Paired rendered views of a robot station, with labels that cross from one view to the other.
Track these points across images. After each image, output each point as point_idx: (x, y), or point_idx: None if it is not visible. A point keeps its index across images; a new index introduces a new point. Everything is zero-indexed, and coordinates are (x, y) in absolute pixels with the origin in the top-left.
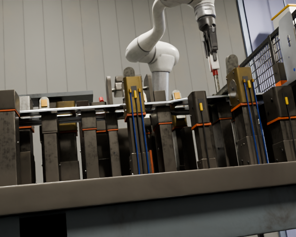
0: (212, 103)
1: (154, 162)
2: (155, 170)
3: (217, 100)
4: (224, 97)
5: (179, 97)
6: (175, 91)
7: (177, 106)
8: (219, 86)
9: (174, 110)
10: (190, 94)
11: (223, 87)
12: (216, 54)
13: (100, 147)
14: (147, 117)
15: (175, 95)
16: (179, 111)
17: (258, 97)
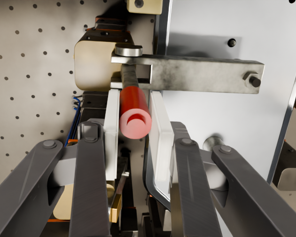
0: (217, 120)
1: (130, 175)
2: (128, 168)
3: (240, 117)
4: (270, 111)
5: (120, 199)
6: (110, 220)
7: (120, 188)
8: (136, 75)
9: (165, 193)
10: None
11: (219, 92)
12: (190, 138)
13: None
14: (132, 236)
15: (119, 212)
16: (145, 178)
17: (274, 8)
